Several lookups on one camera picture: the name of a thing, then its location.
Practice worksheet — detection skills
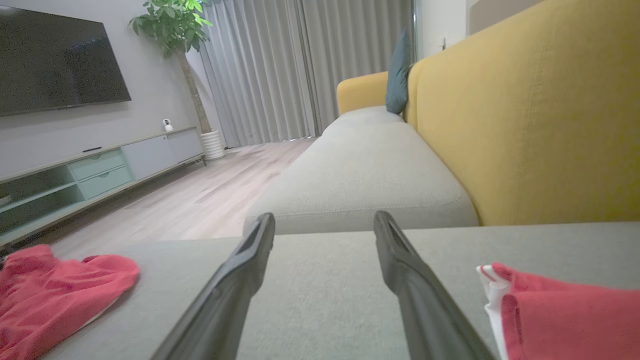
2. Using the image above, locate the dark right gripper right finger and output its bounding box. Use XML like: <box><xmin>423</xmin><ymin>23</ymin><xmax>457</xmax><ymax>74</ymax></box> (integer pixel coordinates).
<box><xmin>372</xmin><ymin>210</ymin><xmax>496</xmax><ymax>360</ymax></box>

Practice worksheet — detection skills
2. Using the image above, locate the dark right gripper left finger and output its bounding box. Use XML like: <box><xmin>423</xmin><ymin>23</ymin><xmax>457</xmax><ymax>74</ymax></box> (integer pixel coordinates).
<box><xmin>150</xmin><ymin>212</ymin><xmax>277</xmax><ymax>360</ymax></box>

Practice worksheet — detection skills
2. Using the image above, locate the red white lettered jersey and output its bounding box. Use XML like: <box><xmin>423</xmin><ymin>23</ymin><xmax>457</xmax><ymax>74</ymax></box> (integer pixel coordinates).
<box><xmin>476</xmin><ymin>261</ymin><xmax>640</xmax><ymax>360</ymax></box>

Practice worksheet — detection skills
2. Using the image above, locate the red shorts white trim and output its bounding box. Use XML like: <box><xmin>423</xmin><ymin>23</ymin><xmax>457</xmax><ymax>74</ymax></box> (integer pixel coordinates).
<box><xmin>0</xmin><ymin>244</ymin><xmax>141</xmax><ymax>360</ymax></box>

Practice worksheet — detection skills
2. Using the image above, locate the grey sofa seat cushion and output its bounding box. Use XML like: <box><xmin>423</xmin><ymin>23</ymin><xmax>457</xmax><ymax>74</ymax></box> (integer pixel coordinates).
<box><xmin>243</xmin><ymin>105</ymin><xmax>480</xmax><ymax>235</ymax></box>
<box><xmin>42</xmin><ymin>221</ymin><xmax>640</xmax><ymax>360</ymax></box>

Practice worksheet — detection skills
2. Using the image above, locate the white ribbed plant pot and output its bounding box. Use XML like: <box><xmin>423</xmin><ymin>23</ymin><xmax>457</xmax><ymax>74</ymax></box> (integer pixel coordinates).
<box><xmin>200</xmin><ymin>130</ymin><xmax>227</xmax><ymax>161</ymax></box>

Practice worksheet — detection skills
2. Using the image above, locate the long low tv cabinet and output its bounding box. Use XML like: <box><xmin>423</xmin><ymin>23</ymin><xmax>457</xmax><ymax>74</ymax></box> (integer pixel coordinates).
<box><xmin>0</xmin><ymin>126</ymin><xmax>206</xmax><ymax>248</ymax></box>

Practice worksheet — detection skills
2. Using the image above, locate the yellow sofa backrest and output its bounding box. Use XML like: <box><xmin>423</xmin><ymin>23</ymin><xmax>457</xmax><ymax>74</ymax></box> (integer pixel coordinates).
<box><xmin>402</xmin><ymin>0</ymin><xmax>640</xmax><ymax>227</ymax></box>

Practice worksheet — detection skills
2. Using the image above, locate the yellow sofa armrest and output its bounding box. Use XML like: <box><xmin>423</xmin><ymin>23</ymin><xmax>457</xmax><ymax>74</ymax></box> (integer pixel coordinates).
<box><xmin>336</xmin><ymin>71</ymin><xmax>390</xmax><ymax>116</ymax></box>

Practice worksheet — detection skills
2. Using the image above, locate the teal throw pillow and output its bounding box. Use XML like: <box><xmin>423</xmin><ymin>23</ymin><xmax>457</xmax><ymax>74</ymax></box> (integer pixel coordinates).
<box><xmin>385</xmin><ymin>27</ymin><xmax>415</xmax><ymax>115</ymax></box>

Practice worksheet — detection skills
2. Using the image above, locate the grey pleated curtain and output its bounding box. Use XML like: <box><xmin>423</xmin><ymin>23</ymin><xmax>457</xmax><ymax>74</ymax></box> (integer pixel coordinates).
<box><xmin>200</xmin><ymin>0</ymin><xmax>416</xmax><ymax>148</ymax></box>

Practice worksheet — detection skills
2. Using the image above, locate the green potted tree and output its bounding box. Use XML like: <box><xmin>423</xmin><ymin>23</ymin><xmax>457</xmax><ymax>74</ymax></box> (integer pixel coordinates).
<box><xmin>129</xmin><ymin>0</ymin><xmax>216</xmax><ymax>135</ymax></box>

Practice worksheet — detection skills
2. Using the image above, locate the black wall television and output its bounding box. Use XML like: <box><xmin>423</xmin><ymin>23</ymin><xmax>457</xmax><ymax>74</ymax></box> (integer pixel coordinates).
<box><xmin>0</xmin><ymin>5</ymin><xmax>132</xmax><ymax>118</ymax></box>

